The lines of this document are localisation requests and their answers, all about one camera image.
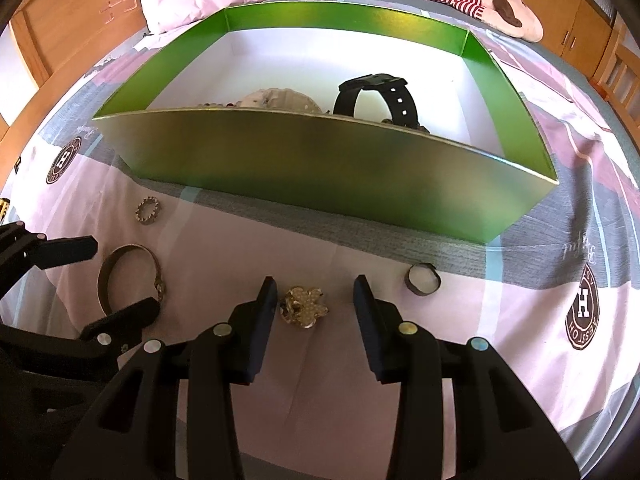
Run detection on silver bangle bracelet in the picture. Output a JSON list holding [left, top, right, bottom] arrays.
[[95, 242, 167, 317]]

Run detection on gold flower brooch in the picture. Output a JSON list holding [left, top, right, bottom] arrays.
[[279, 286, 329, 330]]

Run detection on plaid bed sheet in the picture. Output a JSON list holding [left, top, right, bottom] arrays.
[[1, 0, 639, 479]]

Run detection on green cardboard box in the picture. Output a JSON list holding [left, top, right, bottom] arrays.
[[93, 1, 559, 243]]

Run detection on wooden headboard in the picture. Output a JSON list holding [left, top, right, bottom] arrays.
[[1, 0, 145, 181]]

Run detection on black wristwatch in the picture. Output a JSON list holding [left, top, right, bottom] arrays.
[[332, 72, 424, 131]]

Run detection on wooden footboard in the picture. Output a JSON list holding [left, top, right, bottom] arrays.
[[590, 13, 640, 150]]

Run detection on small black ring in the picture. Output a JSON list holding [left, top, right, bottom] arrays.
[[403, 262, 444, 297]]

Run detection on small beaded ring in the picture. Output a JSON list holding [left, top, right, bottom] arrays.
[[133, 195, 162, 226]]

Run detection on white bead bracelet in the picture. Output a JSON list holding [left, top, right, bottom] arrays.
[[199, 86, 324, 115]]

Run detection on wooden wall cabinets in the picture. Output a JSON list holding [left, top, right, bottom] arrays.
[[524, 0, 615, 79]]

